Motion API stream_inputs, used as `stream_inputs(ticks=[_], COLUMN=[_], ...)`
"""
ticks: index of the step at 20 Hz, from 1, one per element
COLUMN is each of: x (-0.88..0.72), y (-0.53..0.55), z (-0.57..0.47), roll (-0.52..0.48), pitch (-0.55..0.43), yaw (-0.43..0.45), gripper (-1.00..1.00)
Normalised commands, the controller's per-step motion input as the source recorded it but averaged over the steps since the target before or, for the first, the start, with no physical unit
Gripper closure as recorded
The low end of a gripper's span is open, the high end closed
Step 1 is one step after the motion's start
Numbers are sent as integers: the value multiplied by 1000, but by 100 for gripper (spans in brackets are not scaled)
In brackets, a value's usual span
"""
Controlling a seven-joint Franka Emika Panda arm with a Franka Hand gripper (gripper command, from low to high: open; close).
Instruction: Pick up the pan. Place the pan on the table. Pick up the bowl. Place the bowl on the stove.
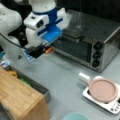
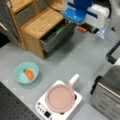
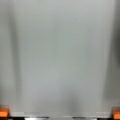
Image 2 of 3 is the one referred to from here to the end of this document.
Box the blue and white gripper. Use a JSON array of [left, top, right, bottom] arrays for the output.
[[63, 0, 94, 24]]

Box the pink pan with white handle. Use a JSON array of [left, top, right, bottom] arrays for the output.
[[45, 74, 80, 113]]

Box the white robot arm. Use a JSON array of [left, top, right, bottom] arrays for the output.
[[63, 0, 110, 29]]

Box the small orange object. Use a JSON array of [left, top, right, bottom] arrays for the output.
[[78, 27, 87, 33]]

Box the open grey drawer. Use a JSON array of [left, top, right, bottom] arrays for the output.
[[41, 23, 75, 52]]

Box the wooden shelf cabinet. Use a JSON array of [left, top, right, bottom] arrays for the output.
[[9, 0, 74, 59]]

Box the orange carrot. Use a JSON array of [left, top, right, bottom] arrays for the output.
[[25, 70, 34, 80]]

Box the teal bowl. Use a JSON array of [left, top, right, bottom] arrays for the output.
[[13, 62, 39, 85]]

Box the silver toaster oven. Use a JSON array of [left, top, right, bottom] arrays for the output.
[[90, 65, 120, 120]]

